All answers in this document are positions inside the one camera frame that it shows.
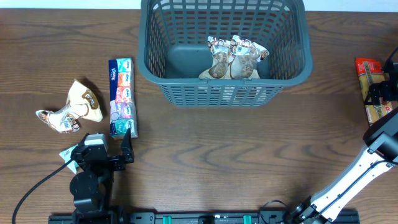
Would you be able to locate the dried mushroom bag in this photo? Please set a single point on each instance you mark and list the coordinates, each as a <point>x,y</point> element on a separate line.
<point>81,103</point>
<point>246,55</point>
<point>220,50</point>

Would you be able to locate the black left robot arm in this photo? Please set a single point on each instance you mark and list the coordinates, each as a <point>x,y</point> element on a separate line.
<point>92,187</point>

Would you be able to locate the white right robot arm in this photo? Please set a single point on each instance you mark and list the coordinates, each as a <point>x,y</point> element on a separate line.
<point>377,156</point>

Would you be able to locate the crumpled dried mushroom bag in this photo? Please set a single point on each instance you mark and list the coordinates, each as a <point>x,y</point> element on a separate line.
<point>81,103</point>

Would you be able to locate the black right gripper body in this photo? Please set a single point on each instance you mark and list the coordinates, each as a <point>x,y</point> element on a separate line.
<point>381,91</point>

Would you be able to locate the small teal white packet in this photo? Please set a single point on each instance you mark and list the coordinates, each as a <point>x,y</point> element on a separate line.
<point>66,155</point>

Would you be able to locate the grey plastic basket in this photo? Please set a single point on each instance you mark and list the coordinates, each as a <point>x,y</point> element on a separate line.
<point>173,48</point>

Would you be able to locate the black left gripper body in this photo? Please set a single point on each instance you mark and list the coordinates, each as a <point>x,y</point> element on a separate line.
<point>115,164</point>

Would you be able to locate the San Remo spaghetti packet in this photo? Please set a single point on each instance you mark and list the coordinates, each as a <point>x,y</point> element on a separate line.
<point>370,72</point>

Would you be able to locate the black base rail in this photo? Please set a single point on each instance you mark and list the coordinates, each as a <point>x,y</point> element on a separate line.
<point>270,216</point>

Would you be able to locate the Kleenex tissue multipack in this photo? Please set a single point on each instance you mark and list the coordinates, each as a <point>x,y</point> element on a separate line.
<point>123,116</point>

